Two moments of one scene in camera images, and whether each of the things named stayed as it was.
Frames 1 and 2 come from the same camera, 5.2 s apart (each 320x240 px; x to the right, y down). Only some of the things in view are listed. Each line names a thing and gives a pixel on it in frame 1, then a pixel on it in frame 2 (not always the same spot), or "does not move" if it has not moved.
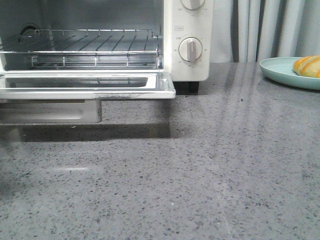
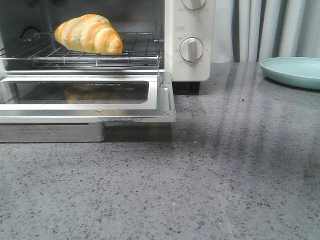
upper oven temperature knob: (192, 5) does not move
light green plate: (280, 69) does not move
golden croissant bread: (307, 66) -> (89, 33)
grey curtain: (249, 31) does not move
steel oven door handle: (50, 111) -> (52, 133)
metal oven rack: (88, 48) does not move
